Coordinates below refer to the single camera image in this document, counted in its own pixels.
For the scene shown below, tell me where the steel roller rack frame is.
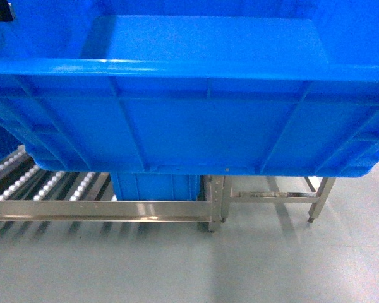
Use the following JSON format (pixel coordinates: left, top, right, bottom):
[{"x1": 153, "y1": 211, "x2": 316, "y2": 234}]
[{"x1": 0, "y1": 176, "x2": 224, "y2": 232}]

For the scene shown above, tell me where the white roller track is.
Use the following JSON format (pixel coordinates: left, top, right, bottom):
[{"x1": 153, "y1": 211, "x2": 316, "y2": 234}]
[{"x1": 0, "y1": 146, "x2": 117, "y2": 201}]

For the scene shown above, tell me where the large blue plastic crate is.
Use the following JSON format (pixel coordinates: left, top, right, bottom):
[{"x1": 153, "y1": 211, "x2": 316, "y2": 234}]
[{"x1": 0, "y1": 1, "x2": 379, "y2": 177}]

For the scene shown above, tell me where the steel table frame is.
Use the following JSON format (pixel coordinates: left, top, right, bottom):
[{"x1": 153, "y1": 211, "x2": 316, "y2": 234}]
[{"x1": 221, "y1": 176, "x2": 335, "y2": 223}]

